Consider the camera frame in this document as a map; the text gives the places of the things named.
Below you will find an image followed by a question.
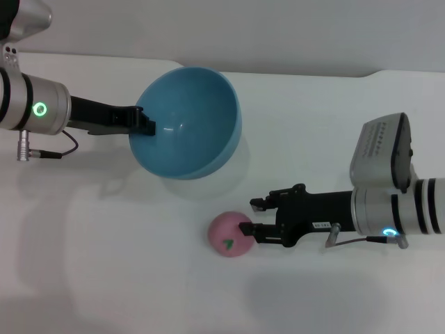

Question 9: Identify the right arm cable with plug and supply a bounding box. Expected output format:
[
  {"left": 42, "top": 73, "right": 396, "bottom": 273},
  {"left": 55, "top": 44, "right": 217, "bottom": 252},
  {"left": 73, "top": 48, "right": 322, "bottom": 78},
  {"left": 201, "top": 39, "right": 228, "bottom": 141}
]
[{"left": 325, "top": 222, "right": 407, "bottom": 250}]

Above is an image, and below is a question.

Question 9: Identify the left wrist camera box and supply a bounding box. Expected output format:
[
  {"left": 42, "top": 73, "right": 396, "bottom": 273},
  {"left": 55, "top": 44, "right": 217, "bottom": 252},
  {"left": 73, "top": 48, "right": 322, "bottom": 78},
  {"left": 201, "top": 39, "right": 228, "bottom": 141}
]
[{"left": 0, "top": 0, "right": 53, "bottom": 46}]

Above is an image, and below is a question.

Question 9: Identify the pink peach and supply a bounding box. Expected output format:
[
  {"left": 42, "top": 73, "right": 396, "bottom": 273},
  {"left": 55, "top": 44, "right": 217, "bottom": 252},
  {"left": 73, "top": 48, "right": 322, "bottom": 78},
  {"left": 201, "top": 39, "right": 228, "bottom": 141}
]
[{"left": 207, "top": 211, "right": 255, "bottom": 258}]

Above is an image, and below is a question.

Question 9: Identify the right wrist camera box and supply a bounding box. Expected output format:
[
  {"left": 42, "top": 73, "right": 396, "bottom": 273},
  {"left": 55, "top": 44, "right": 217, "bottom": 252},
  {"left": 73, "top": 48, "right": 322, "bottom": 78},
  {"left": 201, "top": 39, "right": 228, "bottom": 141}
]
[{"left": 349, "top": 112, "right": 421, "bottom": 194}]

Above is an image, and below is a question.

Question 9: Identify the left arm cable with plug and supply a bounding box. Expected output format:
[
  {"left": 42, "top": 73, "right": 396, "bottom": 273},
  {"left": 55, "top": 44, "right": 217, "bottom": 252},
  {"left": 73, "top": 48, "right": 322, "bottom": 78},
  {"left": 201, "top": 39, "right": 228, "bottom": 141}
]
[{"left": 17, "top": 129, "right": 79, "bottom": 161}]

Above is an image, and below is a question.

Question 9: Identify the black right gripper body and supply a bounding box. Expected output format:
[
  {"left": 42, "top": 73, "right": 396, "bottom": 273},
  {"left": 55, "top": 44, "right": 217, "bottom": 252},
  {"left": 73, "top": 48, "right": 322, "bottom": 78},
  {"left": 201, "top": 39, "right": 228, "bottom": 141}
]
[{"left": 269, "top": 183, "right": 355, "bottom": 248}]

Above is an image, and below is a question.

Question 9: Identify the blue bowl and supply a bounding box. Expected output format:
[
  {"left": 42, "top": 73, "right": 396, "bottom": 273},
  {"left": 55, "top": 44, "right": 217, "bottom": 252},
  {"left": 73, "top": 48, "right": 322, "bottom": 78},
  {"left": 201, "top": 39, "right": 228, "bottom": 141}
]
[{"left": 129, "top": 67, "right": 243, "bottom": 181}]

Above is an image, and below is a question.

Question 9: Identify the arm cable with plug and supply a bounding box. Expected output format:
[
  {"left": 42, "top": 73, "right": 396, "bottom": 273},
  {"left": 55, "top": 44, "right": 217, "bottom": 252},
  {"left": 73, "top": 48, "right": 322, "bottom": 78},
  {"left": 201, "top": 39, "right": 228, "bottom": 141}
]
[
  {"left": 325, "top": 222, "right": 407, "bottom": 250},
  {"left": 17, "top": 129, "right": 79, "bottom": 161}
]

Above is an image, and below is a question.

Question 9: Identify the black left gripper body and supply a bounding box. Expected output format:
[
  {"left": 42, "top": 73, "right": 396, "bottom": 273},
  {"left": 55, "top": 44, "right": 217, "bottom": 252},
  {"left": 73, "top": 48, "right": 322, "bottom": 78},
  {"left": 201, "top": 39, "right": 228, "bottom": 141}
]
[{"left": 67, "top": 95, "right": 137, "bottom": 128}]

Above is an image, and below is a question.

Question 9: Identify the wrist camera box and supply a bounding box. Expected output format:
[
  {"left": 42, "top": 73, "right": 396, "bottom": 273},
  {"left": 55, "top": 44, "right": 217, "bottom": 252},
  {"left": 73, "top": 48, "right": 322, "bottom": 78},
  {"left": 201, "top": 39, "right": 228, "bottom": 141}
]
[
  {"left": 0, "top": 0, "right": 53, "bottom": 46},
  {"left": 349, "top": 112, "right": 421, "bottom": 194}
]

